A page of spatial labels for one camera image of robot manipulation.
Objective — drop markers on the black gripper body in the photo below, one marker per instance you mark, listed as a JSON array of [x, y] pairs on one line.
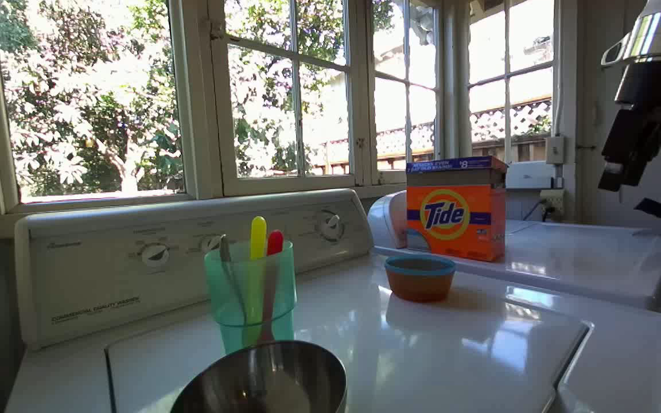
[[631, 140]]

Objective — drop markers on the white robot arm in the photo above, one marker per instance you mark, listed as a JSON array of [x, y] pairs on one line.
[[654, 36]]

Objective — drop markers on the small white box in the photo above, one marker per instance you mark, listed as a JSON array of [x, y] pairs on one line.
[[529, 174]]

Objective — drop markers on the white dryer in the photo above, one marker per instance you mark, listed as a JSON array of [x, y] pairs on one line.
[[575, 259]]

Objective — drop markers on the orange Tide detergent box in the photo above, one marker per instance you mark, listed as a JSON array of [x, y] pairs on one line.
[[458, 213]]

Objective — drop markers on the orange bowl with blue rim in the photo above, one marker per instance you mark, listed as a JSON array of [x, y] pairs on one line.
[[420, 281]]

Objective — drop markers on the large white dial knob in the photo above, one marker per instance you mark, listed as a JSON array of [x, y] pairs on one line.
[[332, 226]]

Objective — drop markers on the white washing machine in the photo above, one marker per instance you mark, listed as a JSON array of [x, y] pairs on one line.
[[390, 344]]

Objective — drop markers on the red plastic utensil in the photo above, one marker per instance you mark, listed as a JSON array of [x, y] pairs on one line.
[[273, 244]]

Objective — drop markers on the yellow plastic utensil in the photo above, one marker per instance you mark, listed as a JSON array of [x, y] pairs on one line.
[[258, 236]]

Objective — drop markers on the grey plastic utensil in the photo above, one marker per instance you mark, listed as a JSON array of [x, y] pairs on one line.
[[228, 255]]

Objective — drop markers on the stainless steel bowl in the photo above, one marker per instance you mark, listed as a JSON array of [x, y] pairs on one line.
[[268, 379]]

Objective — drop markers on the small white dial knob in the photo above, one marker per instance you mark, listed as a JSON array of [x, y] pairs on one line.
[[210, 241], [155, 254]]

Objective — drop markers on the green translucent plastic cup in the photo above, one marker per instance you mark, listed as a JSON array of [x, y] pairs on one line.
[[228, 306]]

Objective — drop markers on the wall electrical outlet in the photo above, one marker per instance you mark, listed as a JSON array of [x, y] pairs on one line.
[[558, 149]]

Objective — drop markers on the white window frame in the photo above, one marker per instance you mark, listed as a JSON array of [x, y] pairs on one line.
[[200, 116]]

